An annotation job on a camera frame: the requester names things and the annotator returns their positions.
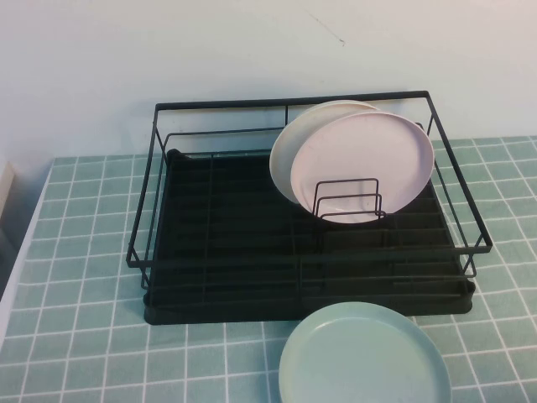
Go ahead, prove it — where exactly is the pink round plate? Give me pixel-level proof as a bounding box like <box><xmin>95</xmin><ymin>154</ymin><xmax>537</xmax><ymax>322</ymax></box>
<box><xmin>289</xmin><ymin>110</ymin><xmax>435</xmax><ymax>225</ymax></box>

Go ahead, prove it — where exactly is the white round plate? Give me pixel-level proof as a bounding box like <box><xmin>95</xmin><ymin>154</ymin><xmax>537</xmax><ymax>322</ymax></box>
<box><xmin>268</xmin><ymin>99</ymin><xmax>383</xmax><ymax>207</ymax></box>

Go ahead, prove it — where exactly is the light green round plate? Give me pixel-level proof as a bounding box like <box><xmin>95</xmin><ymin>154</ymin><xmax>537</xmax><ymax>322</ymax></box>
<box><xmin>278</xmin><ymin>302</ymin><xmax>453</xmax><ymax>403</ymax></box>

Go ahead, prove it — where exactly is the black plastic drip tray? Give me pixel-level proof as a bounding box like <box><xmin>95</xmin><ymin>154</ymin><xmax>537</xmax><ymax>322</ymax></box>
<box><xmin>142</xmin><ymin>148</ymin><xmax>477</xmax><ymax>327</ymax></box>

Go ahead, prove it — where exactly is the green checked tablecloth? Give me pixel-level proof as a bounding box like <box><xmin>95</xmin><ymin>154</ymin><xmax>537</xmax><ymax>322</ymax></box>
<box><xmin>0</xmin><ymin>134</ymin><xmax>537</xmax><ymax>403</ymax></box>

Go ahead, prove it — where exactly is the black wire dish rack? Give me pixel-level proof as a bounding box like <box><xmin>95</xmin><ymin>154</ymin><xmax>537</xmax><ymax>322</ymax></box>
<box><xmin>125</xmin><ymin>90</ymin><xmax>493</xmax><ymax>295</ymax></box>

